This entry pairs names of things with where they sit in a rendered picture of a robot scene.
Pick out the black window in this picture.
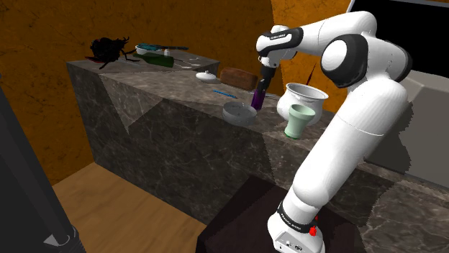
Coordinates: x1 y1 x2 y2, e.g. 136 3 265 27
346 0 449 79

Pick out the grey round dish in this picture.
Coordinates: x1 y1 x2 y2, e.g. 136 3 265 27
222 101 258 127

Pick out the brown bread loaf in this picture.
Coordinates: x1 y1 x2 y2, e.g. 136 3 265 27
219 66 260 91

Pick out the teal brush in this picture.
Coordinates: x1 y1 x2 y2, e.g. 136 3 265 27
135 42 189 56

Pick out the white wide pot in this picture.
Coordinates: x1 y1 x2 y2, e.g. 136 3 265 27
276 82 330 127

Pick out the green bottle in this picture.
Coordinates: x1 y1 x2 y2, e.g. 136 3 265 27
132 51 176 68

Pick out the dark slanted post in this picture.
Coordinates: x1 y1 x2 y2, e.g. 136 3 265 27
0 73 87 253

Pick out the dark robot stand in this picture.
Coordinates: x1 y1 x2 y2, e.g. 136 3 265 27
195 175 368 253

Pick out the white lidded dish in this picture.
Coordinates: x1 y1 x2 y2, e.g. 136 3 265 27
195 70 219 85

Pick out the purple bottle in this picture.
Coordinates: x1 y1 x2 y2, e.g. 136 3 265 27
250 88 268 112

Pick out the pale green cup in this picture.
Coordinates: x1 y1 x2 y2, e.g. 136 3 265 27
284 103 317 140

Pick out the grey box appliance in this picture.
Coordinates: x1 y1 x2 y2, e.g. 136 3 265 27
364 69 449 189

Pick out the blue pen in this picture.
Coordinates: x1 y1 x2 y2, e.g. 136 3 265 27
212 89 239 100

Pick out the black insect figure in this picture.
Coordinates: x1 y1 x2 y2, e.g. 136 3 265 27
85 36 142 70

